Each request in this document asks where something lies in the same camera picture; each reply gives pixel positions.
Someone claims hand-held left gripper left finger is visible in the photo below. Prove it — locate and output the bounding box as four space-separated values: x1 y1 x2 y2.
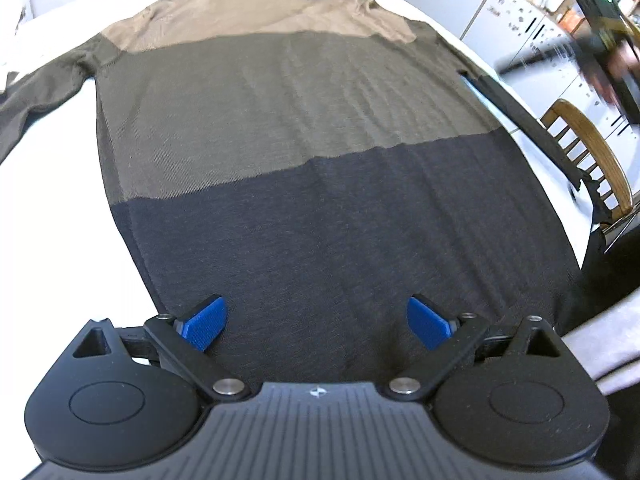
72 296 251 403

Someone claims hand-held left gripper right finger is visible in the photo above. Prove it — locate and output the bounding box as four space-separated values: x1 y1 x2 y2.
387 296 563 403

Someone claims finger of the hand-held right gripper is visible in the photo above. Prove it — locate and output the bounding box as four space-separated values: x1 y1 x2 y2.
492 37 581 76

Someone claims tan olive black knit sweater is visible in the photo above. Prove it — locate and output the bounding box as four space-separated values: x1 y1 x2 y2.
0 0 586 386

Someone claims person's right hand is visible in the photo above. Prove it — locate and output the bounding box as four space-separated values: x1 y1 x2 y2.
595 35 640 106

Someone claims white cabinet with magnets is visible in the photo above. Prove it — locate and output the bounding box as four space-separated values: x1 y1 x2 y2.
460 0 640 161

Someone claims wooden chair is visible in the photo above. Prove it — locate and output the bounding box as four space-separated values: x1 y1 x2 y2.
540 99 635 233

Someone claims black garment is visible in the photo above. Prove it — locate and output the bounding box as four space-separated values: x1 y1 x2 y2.
565 180 640 333

